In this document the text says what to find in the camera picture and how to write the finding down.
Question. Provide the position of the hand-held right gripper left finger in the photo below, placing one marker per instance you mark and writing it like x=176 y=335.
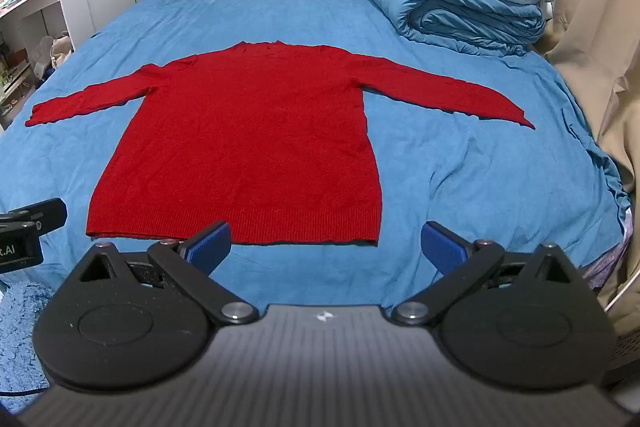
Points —
x=207 y=247

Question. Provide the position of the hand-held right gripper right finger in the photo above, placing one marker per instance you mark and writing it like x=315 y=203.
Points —
x=442 y=248

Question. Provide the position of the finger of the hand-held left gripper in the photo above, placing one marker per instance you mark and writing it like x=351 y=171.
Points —
x=47 y=213

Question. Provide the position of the red knit sweater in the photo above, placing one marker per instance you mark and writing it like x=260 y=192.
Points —
x=240 y=147

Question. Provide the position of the bed with blue sheet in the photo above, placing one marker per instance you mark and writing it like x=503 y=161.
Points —
x=450 y=187

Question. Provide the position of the blue fluffy rug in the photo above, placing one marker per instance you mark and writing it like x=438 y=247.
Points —
x=20 y=332

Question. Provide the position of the white tote bag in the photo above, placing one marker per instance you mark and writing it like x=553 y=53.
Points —
x=61 y=52

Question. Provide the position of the purple patterned mattress side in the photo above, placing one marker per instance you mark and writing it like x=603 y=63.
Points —
x=605 y=264

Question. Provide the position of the dark mesh object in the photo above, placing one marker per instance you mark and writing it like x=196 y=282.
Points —
x=625 y=357

